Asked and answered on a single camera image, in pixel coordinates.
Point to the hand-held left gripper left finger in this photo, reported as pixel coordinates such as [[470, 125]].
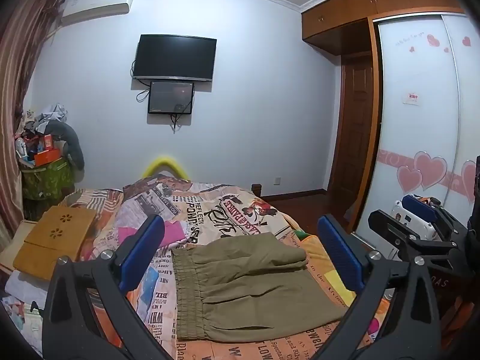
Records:
[[142, 255]]

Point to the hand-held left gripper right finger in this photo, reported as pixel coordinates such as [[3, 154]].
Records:
[[339, 255]]

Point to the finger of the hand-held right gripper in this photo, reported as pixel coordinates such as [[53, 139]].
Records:
[[420, 206], [397, 232]]

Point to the khaki green pants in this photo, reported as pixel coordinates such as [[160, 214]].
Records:
[[243, 288]]

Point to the white plastic appliance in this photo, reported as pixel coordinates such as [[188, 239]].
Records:
[[407, 223]]

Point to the orange yellow fleece blanket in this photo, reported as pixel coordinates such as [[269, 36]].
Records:
[[313, 245]]

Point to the pink paper sheet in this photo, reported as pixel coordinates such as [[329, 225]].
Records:
[[173, 232]]

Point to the person's black clothing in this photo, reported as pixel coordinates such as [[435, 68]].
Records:
[[459, 288]]

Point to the white heart print wardrobe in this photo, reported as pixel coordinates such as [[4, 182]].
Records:
[[416, 131]]

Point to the wooden lap desk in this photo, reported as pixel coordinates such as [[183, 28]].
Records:
[[52, 240]]

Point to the newspaper printed blanket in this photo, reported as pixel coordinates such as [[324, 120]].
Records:
[[225, 210]]

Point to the brown wooden door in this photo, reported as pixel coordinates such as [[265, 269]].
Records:
[[354, 138]]

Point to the yellow curved foam piece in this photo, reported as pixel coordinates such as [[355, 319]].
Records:
[[165, 162]]

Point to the white red wardrobe sticker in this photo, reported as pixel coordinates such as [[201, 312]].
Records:
[[411, 98]]

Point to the green fabric bag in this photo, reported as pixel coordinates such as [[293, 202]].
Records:
[[47, 180]]

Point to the light printed bedsheet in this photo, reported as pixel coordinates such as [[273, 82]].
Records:
[[22, 307]]

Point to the orange box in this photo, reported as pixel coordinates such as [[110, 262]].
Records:
[[47, 156]]

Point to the small black monitor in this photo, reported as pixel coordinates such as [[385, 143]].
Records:
[[170, 97]]

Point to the pile of crumpled clothes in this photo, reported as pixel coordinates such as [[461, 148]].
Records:
[[48, 114]]

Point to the wooden overhead cabinet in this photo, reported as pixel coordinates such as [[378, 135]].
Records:
[[345, 11]]

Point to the pink striped curtain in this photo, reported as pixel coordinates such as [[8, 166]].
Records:
[[18, 63]]

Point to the white air conditioner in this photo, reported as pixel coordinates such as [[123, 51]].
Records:
[[97, 3]]

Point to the white wall socket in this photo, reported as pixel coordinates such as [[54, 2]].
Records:
[[277, 180]]

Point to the dark wooden bed post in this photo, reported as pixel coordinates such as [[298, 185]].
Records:
[[256, 189]]

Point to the black wall television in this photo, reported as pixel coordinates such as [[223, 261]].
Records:
[[174, 57]]

